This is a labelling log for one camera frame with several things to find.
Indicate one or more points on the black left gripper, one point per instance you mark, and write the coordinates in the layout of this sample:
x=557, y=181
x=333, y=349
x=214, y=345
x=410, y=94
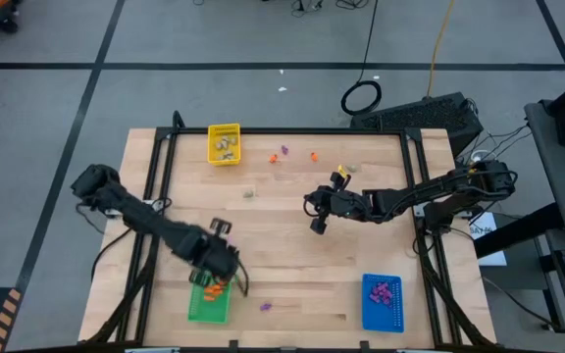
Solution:
x=216, y=257

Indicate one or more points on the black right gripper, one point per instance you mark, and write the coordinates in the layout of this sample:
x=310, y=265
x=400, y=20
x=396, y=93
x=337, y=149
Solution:
x=356, y=206

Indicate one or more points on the blue plastic basket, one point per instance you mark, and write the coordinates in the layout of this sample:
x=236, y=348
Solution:
x=385, y=321

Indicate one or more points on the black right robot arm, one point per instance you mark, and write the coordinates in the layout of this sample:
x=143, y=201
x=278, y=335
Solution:
x=425, y=193

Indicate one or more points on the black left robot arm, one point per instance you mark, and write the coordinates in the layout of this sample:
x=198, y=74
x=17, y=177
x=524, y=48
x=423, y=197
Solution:
x=140, y=218

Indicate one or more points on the green plastic basket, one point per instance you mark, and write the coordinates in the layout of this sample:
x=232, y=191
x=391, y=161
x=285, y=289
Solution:
x=204, y=314

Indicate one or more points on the yellow plastic basket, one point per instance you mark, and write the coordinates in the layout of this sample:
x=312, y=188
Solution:
x=224, y=130

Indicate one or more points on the black computer tower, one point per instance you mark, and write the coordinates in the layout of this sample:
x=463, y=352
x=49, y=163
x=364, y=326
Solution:
x=420, y=115

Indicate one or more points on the yellow power plug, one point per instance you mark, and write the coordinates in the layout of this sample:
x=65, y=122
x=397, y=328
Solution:
x=471, y=170

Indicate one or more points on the white paper sheet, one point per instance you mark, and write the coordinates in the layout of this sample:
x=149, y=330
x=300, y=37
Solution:
x=483, y=228

